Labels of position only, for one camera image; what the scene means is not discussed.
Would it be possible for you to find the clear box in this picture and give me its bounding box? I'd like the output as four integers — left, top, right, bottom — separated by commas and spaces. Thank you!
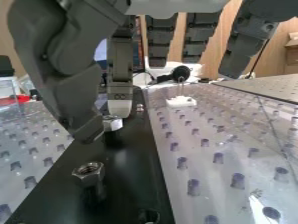
0, 73, 298, 224

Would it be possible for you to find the dark steel hex nut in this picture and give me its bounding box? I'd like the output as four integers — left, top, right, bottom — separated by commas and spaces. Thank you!
71, 161, 107, 188

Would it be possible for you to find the bright silver hex nut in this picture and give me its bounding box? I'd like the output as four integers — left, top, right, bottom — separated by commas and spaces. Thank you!
101, 115, 125, 133

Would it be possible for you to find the black plate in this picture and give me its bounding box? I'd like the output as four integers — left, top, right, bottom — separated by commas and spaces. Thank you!
4, 85, 177, 224

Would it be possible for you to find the small white holder block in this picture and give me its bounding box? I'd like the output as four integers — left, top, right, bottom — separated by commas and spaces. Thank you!
165, 95, 198, 109

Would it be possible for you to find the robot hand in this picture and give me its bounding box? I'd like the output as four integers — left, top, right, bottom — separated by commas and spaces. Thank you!
5, 0, 298, 145

